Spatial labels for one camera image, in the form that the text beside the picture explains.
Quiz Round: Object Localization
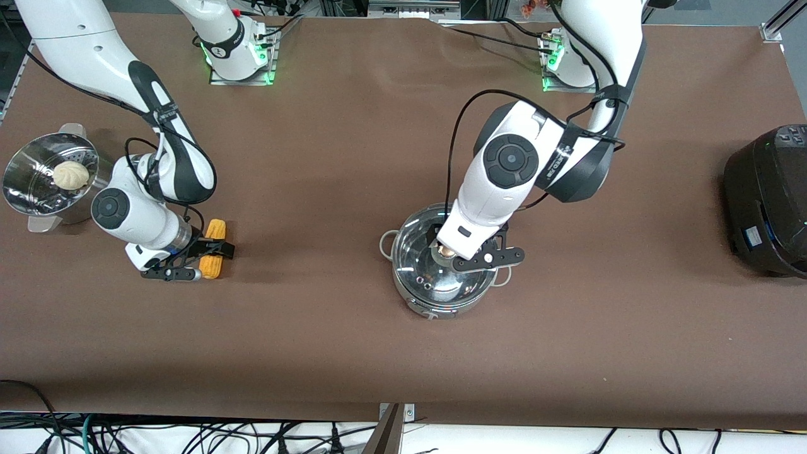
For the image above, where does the yellow corn cob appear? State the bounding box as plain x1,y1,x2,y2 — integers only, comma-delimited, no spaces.
200,218,228,280

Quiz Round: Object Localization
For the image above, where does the round glass pot lid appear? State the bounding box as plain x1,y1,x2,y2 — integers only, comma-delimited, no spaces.
392,204,497,305

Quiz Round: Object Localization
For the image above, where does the steel steamer pot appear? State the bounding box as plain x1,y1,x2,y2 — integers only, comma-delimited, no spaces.
2,123,120,234

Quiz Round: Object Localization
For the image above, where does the white steamed bun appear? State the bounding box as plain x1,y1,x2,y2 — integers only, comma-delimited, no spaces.
52,160,90,191

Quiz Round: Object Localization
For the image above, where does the brown table cover sheet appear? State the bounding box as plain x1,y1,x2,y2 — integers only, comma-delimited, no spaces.
0,13,807,431

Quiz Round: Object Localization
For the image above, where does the grey metal box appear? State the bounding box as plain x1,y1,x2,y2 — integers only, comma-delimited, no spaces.
369,0,461,20

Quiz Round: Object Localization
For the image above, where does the black rice cooker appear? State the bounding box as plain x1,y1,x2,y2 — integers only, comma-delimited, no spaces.
723,124,807,279

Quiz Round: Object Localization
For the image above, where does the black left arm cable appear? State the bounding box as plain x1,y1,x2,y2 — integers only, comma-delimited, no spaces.
444,0,631,218

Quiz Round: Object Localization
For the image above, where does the steel pot with white handles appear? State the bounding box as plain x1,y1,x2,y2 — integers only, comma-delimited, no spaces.
380,203,513,319

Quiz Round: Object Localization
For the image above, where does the brown slanted post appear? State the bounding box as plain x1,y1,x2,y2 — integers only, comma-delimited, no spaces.
363,404,404,454

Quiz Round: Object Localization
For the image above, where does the aluminium table frame rail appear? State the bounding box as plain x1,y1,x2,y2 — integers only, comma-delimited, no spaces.
0,54,33,124

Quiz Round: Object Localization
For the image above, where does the aluminium profile post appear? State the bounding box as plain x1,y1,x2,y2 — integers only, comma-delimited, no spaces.
760,0,807,44

